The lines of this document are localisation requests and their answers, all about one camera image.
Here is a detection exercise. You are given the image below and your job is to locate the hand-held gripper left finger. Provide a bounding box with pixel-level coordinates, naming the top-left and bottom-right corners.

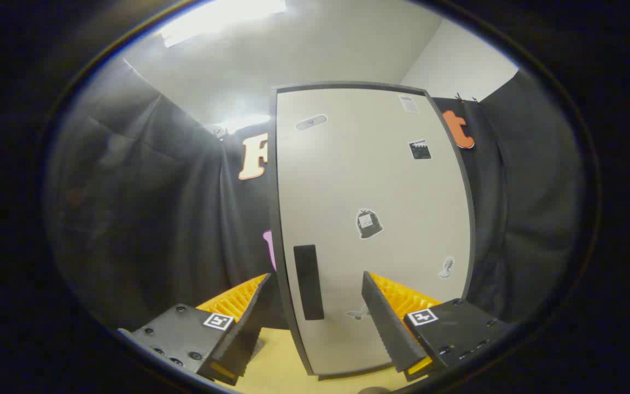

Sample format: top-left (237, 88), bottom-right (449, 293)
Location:
top-left (117, 273), bottom-right (273, 386)

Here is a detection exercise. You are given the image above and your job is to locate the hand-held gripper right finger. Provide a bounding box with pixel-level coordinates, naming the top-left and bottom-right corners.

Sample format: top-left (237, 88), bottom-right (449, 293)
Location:
top-left (361, 271), bottom-right (512, 384)

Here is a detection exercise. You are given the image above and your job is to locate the grey shoe cabinet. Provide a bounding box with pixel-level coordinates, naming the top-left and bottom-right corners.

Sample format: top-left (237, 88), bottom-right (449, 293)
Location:
top-left (269, 82), bottom-right (477, 379)

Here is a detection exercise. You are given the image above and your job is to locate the white shoe cabinet door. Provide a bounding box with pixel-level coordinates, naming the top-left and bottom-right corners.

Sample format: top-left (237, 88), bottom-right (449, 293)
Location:
top-left (276, 88), bottom-right (472, 376)

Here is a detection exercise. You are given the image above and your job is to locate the black backdrop cloth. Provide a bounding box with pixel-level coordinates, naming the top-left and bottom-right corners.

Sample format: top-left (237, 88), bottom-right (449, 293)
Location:
top-left (47, 55), bottom-right (586, 329)

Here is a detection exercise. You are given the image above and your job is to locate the ceiling light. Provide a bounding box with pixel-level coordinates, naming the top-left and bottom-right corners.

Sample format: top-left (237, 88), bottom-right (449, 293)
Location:
top-left (161, 0), bottom-right (288, 48)

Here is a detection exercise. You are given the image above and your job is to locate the black door handle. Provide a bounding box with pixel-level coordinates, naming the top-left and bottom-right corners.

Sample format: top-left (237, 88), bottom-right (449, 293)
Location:
top-left (293, 245), bottom-right (325, 321)

